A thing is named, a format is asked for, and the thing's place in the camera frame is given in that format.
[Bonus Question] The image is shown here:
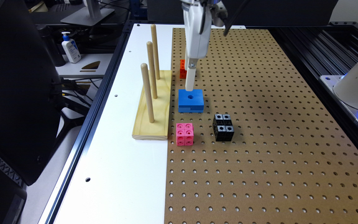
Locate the black monitor back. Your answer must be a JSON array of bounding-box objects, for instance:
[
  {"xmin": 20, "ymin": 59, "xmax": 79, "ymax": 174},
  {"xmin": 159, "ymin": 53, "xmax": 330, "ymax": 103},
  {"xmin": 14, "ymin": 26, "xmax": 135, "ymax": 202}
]
[{"xmin": 0, "ymin": 0, "xmax": 64, "ymax": 185}]

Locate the white lotion pump bottle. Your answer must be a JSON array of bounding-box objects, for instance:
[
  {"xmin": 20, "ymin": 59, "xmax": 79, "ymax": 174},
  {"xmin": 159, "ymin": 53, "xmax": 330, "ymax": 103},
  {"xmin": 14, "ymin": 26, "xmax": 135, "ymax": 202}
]
[{"xmin": 62, "ymin": 32, "xmax": 81, "ymax": 63}]

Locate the brown pegboard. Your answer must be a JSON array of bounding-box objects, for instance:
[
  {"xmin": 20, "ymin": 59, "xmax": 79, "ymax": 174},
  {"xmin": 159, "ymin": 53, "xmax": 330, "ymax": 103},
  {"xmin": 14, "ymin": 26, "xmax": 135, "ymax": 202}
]
[{"xmin": 164, "ymin": 29, "xmax": 358, "ymax": 223}]

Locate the pink cube block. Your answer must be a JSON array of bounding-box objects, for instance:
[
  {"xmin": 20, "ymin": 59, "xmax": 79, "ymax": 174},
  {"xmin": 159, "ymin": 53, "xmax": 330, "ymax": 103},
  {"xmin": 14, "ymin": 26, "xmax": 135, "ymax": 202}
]
[{"xmin": 176, "ymin": 123, "xmax": 194, "ymax": 146}]

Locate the middle wooden peg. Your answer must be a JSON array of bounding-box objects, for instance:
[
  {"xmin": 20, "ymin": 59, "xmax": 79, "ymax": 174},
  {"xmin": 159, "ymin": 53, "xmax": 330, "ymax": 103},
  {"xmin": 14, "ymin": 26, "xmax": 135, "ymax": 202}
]
[{"xmin": 147, "ymin": 41, "xmax": 158, "ymax": 99}]

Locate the silver monitor stand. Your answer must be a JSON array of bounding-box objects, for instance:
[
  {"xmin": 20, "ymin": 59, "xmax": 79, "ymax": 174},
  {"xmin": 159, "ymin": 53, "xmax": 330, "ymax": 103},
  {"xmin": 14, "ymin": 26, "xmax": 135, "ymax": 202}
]
[{"xmin": 60, "ymin": 0, "xmax": 115, "ymax": 26}]

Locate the rear wooden peg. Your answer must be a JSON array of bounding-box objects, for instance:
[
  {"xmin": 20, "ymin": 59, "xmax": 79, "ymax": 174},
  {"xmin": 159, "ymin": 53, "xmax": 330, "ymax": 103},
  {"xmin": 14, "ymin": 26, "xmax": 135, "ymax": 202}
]
[{"xmin": 150, "ymin": 24, "xmax": 160, "ymax": 80}]

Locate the front wooden peg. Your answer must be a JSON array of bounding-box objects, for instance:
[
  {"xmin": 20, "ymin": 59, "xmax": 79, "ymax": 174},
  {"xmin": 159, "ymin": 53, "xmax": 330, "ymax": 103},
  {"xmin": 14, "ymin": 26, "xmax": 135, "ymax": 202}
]
[{"xmin": 140, "ymin": 63, "xmax": 155, "ymax": 123}]

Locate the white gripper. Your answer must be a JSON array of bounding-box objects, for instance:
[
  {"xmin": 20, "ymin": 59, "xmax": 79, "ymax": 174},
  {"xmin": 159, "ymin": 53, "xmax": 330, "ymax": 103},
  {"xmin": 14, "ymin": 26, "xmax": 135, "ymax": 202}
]
[{"xmin": 181, "ymin": 1, "xmax": 212, "ymax": 91}]

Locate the orange cube block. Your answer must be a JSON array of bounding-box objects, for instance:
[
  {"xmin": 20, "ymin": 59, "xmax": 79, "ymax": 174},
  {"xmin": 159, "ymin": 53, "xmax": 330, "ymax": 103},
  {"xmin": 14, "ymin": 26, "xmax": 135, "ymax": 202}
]
[{"xmin": 179, "ymin": 59, "xmax": 187, "ymax": 79}]

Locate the black cube block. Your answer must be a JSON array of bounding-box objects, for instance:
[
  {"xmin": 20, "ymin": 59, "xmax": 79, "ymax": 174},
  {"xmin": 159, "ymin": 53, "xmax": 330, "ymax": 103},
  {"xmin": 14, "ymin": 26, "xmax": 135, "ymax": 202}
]
[{"xmin": 213, "ymin": 114, "xmax": 234, "ymax": 141}]

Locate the black bottle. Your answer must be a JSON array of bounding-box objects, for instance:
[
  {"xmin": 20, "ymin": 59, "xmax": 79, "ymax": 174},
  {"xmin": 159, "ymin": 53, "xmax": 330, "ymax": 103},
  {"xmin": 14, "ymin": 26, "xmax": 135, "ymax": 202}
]
[{"xmin": 36, "ymin": 24, "xmax": 66, "ymax": 67}]

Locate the wooden peg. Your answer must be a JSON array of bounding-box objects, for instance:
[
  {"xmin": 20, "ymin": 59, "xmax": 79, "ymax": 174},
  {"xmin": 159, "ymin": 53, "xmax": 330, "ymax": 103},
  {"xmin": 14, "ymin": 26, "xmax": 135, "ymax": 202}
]
[
  {"xmin": 147, "ymin": 41, "xmax": 158, "ymax": 99},
  {"xmin": 140, "ymin": 63, "xmax": 155, "ymax": 123},
  {"xmin": 150, "ymin": 24, "xmax": 160, "ymax": 80}
]

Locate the wooden peg base board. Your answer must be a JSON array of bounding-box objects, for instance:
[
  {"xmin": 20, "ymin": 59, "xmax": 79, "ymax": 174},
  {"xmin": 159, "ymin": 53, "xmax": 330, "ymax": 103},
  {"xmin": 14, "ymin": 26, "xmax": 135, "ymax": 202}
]
[{"xmin": 132, "ymin": 70, "xmax": 172, "ymax": 140}]

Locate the blue block with hole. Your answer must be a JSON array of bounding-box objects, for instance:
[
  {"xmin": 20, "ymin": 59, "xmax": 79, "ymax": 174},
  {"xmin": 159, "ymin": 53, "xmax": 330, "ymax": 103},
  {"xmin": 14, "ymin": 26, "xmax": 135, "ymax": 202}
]
[{"xmin": 178, "ymin": 89, "xmax": 204, "ymax": 113}]

